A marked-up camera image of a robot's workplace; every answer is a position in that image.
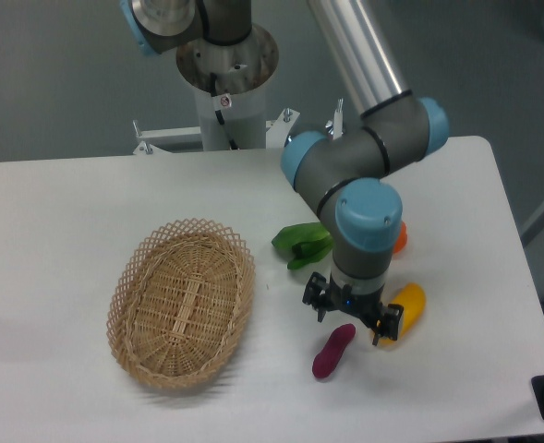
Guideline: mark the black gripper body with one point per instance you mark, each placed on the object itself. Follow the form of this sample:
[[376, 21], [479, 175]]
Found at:
[[365, 306]]

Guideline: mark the purple sweet potato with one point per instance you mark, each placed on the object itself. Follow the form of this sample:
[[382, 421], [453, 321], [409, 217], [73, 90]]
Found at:
[[330, 355]]

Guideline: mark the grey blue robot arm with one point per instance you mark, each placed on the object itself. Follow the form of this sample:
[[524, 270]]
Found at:
[[341, 180]]

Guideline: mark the green bok choy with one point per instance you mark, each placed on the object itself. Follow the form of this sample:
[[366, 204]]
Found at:
[[303, 243]]

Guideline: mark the orange tangerine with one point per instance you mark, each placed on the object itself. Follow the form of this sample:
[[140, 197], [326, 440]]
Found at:
[[401, 241]]

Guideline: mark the woven wicker basket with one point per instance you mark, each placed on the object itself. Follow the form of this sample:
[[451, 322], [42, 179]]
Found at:
[[182, 303]]

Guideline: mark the white metal base frame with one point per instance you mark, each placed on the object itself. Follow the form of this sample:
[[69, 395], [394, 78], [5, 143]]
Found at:
[[278, 133]]

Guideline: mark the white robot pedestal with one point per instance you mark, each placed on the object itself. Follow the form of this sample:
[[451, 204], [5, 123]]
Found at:
[[229, 85]]

